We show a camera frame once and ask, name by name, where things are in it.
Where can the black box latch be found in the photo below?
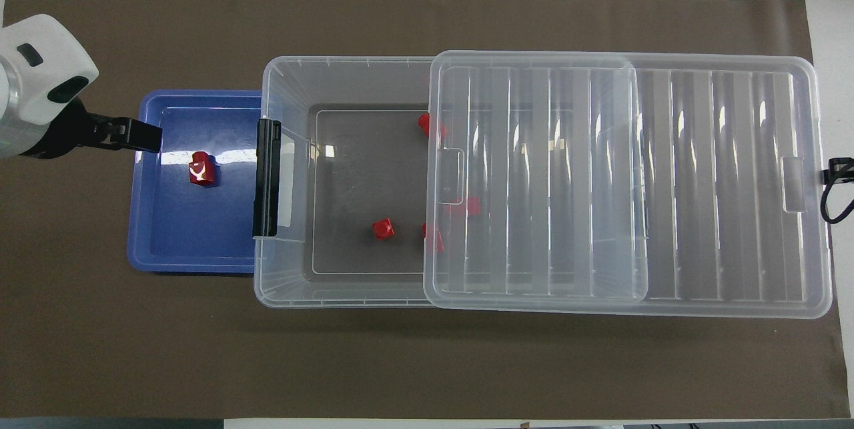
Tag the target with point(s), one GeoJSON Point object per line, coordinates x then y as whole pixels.
{"type": "Point", "coordinates": [265, 175]}

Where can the clear ribbed box lid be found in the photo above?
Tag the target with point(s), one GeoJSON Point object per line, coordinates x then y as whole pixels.
{"type": "Point", "coordinates": [700, 182]}

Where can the red block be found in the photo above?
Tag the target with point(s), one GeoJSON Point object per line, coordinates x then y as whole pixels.
{"type": "Point", "coordinates": [424, 123]}
{"type": "Point", "coordinates": [201, 172]}
{"type": "Point", "coordinates": [383, 229]}
{"type": "Point", "coordinates": [470, 207]}
{"type": "Point", "coordinates": [430, 232]}

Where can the clear plastic storage box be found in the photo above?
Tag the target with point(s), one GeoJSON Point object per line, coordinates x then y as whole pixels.
{"type": "Point", "coordinates": [287, 82]}

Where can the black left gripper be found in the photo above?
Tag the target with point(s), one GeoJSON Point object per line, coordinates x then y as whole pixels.
{"type": "Point", "coordinates": [63, 135]}

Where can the blue plastic tray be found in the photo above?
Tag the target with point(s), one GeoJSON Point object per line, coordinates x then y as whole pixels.
{"type": "Point", "coordinates": [193, 229]}

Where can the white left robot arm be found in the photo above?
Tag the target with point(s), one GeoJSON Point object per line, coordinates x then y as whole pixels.
{"type": "Point", "coordinates": [40, 62]}

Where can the brown table mat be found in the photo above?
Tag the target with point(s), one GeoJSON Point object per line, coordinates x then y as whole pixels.
{"type": "Point", "coordinates": [427, 362]}

